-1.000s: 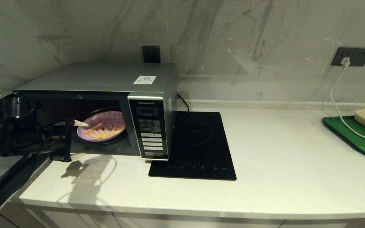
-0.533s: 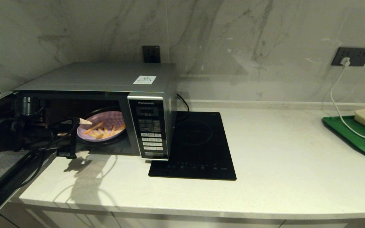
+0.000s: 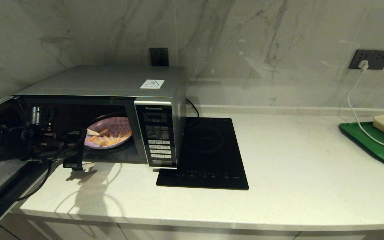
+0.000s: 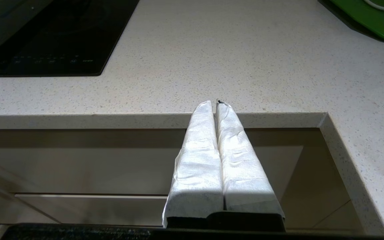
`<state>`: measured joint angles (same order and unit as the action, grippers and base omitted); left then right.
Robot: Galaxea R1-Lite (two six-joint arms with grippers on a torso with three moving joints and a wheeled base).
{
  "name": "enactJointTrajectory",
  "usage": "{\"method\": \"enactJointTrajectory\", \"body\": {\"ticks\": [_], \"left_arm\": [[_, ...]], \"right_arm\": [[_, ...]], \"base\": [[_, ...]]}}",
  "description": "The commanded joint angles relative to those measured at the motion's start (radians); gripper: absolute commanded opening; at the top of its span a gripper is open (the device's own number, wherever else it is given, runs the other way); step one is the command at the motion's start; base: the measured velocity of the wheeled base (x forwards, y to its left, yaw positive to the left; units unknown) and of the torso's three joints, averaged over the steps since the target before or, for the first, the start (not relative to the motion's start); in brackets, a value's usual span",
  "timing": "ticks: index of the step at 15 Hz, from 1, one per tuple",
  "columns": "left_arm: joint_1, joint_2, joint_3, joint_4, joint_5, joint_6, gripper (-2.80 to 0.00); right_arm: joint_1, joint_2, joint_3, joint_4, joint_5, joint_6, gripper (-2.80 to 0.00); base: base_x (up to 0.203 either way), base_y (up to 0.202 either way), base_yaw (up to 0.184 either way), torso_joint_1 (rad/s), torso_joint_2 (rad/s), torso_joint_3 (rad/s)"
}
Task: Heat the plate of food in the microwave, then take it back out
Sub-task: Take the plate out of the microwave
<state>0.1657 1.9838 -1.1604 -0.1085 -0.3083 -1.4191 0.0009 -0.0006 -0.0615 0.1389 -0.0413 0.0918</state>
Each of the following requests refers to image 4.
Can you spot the silver Panasonic microwave oven body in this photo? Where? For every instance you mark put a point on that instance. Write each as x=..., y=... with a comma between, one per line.
x=2, y=16

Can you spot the right gripper white-wrapped left finger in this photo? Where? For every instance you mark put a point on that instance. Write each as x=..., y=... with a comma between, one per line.
x=198, y=166

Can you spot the green plastic tray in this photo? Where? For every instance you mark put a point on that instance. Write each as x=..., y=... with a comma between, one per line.
x=372, y=18

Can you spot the black induction cooktop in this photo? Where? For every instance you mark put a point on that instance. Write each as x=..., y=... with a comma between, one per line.
x=78, y=33

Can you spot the right gripper white-wrapped right finger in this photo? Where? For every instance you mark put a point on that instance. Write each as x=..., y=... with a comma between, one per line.
x=242, y=173

